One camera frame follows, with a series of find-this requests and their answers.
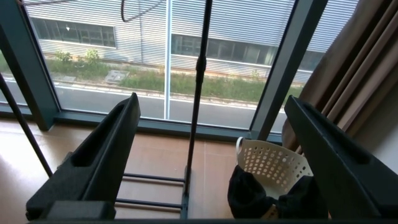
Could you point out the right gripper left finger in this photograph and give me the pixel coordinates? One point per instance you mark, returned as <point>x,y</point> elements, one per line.
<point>93,174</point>

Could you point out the black garment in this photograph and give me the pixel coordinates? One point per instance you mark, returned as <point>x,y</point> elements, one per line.
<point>245,193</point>

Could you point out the black clothes rack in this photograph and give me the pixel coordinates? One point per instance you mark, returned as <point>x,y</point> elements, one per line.
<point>199,77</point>

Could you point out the white laundry basket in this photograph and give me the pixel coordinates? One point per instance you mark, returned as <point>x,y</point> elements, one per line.
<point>273,165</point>

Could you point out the brown curtain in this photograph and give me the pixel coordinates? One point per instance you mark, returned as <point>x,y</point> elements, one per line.
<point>357,62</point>

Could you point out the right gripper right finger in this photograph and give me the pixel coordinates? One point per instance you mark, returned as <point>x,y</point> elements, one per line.
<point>342,180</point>

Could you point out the pink clothes hanger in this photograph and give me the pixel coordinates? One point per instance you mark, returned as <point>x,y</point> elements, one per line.
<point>22,2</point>
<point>122,12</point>

